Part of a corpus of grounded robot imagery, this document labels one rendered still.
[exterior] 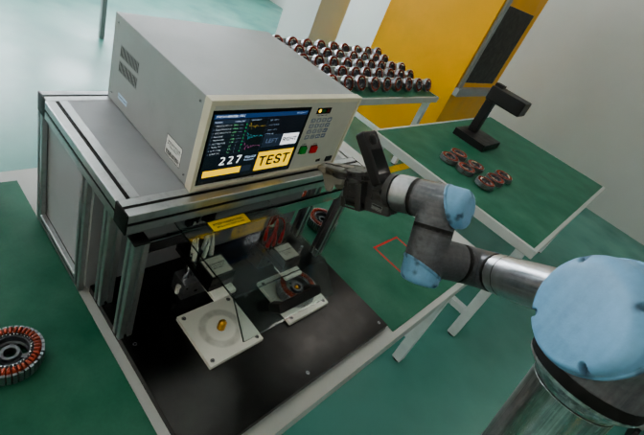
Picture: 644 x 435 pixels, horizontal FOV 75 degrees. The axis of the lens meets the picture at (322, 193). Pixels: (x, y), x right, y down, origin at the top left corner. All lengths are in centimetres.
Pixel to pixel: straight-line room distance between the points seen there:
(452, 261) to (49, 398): 79
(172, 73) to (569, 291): 73
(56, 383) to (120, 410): 13
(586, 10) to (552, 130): 139
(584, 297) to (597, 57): 551
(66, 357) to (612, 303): 94
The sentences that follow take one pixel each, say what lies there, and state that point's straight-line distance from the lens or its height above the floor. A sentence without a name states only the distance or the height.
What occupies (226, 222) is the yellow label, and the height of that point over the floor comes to 107.
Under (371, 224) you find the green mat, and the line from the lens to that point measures 168.
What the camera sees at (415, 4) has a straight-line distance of 468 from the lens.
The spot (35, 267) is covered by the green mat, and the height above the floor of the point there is 75.
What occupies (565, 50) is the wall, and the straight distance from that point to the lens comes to 600.
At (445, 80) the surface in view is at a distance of 443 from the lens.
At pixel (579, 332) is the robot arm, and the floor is 142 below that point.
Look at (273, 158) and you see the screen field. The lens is 96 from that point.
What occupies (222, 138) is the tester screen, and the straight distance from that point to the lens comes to 83.
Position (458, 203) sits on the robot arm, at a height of 133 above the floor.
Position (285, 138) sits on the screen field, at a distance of 94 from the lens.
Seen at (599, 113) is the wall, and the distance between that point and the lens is 591.
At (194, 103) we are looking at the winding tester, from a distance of 82.
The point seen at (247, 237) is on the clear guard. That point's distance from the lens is 88.
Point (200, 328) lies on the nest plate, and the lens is 107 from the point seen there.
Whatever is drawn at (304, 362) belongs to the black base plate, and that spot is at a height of 77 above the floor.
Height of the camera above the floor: 164
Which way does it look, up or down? 31 degrees down
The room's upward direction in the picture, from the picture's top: 25 degrees clockwise
